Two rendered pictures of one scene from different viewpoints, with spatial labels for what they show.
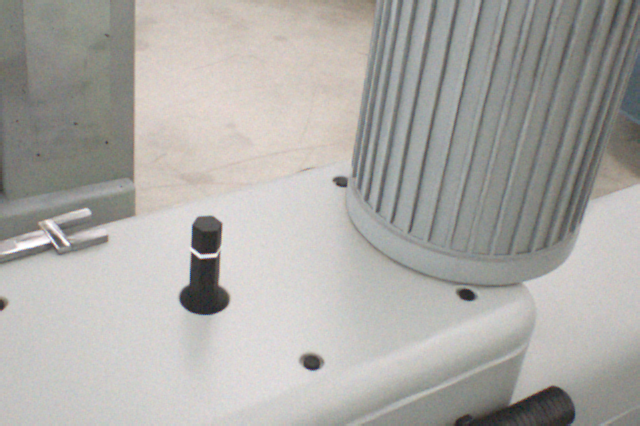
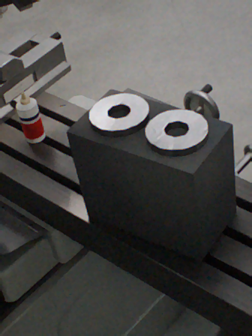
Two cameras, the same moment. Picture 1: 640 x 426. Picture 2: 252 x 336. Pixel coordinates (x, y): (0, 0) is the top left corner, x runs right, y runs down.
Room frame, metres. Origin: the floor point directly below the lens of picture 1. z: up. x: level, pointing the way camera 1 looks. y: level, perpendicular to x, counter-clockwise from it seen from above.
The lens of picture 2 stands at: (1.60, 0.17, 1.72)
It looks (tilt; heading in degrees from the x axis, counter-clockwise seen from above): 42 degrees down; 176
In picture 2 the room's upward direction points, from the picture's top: 11 degrees counter-clockwise
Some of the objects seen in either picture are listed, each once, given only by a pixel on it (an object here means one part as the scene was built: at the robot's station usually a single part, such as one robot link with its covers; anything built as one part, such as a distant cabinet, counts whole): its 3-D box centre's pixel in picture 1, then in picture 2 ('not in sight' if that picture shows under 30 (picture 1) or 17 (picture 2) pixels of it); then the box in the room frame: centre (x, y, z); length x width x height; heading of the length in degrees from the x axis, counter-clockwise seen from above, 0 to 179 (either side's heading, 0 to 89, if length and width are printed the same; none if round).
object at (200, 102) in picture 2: not in sight; (193, 115); (0.24, 0.46, 0.63); 0.16 x 0.12 x 0.12; 128
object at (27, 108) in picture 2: not in sight; (29, 115); (0.57, 0.08, 0.98); 0.04 x 0.04 x 0.11
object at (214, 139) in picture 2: not in sight; (154, 169); (0.85, 0.26, 1.03); 0.22 x 0.12 x 0.20; 45
